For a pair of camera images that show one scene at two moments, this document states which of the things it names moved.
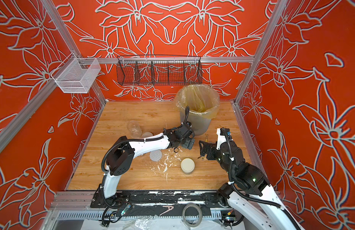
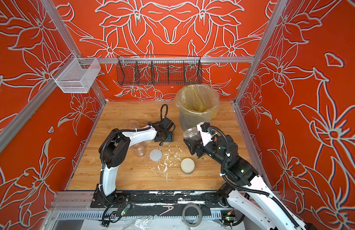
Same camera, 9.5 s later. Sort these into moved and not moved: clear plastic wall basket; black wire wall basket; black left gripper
Moved: black left gripper
Not moved: black wire wall basket; clear plastic wall basket
